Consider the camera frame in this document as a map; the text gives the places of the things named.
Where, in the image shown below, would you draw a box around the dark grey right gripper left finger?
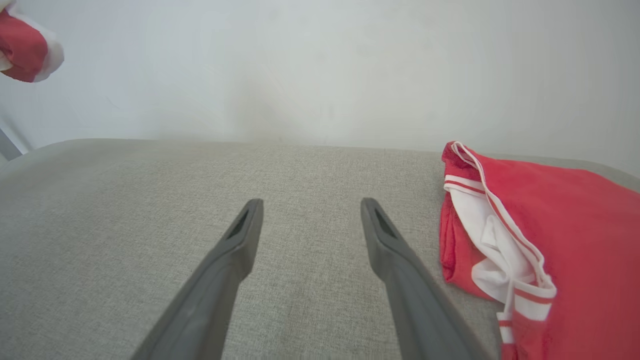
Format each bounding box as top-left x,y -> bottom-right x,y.
131,198 -> 264,360

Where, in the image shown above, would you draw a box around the red Bulls 23 jersey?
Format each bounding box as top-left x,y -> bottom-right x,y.
439,141 -> 640,360

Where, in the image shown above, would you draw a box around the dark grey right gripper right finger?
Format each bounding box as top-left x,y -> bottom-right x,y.
361,197 -> 493,360

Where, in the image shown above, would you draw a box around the red Bulls 23 shorts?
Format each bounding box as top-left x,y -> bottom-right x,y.
0,0 -> 65,83

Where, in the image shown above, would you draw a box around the grey fabric sofa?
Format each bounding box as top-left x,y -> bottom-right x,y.
0,138 -> 640,360

